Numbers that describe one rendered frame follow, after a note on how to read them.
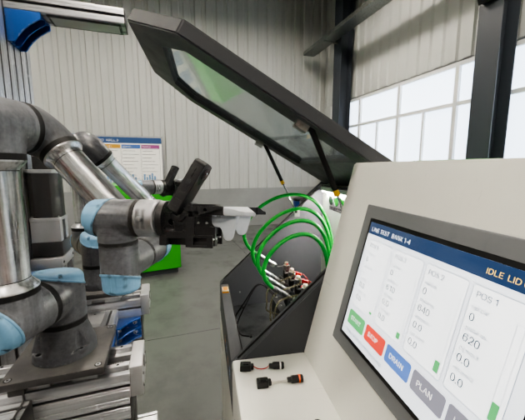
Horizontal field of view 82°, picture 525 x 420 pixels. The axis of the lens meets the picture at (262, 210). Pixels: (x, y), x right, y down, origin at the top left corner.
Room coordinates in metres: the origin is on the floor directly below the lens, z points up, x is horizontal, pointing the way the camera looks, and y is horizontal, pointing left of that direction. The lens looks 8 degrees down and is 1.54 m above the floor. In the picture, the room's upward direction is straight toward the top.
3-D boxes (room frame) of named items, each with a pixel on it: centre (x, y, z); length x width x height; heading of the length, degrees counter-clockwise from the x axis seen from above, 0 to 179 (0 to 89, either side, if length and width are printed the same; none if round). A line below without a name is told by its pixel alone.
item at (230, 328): (1.15, 0.13, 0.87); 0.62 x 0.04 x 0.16; 11
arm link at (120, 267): (0.62, 0.29, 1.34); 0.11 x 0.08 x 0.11; 173
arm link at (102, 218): (0.60, 0.30, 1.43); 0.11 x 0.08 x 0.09; 83
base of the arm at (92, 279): (1.23, 0.70, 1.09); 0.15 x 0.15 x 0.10
